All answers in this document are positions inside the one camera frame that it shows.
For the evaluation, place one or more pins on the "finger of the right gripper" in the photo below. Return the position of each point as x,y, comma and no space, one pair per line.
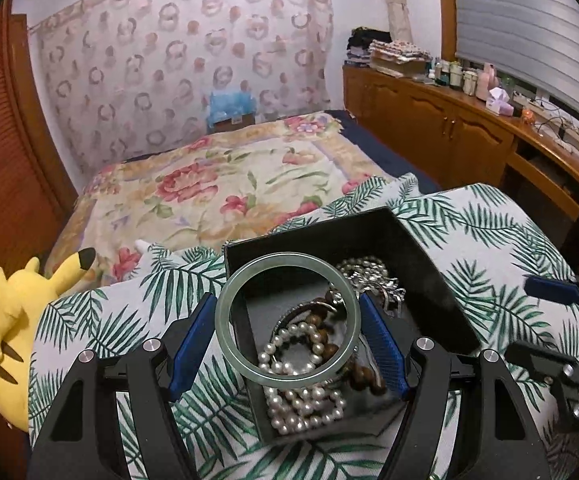
559,292

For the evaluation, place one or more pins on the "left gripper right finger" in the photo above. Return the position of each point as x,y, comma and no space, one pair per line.
496,436

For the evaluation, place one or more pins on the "wooden sideboard cabinet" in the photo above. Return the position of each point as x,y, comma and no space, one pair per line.
456,141

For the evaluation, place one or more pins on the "pink circle pattern curtain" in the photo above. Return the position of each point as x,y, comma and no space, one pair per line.
128,78

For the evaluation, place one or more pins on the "pink bottle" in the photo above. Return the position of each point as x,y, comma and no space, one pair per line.
486,81

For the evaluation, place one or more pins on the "small cardboard box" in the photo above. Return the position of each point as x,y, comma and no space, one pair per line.
234,123

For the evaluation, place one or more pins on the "silver rhinestone bangle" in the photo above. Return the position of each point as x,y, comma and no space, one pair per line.
294,312

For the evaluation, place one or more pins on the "brown louvered wardrobe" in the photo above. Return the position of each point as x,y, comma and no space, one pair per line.
36,194

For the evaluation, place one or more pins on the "grey window blind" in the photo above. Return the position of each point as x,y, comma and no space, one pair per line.
533,40

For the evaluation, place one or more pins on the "stack of folded fabrics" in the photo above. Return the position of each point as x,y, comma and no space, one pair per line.
398,58

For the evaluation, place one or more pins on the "black open jewelry box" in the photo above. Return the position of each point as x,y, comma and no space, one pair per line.
428,304

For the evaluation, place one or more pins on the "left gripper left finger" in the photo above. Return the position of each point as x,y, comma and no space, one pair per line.
81,437

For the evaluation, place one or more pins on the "green jade bangle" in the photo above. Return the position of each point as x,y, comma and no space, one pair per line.
227,343

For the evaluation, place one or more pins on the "floral bed blanket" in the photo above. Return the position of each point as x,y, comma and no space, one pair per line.
227,186

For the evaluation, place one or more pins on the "yellow Pikachu plush toy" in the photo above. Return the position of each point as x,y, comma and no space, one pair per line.
23,297

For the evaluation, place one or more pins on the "blue plush toy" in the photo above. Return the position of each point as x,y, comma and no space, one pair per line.
224,106

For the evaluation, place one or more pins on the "pink tissue box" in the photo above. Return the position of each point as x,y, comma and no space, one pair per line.
498,102

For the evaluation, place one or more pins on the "dark folded clothes pile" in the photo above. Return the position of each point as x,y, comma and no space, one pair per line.
358,45

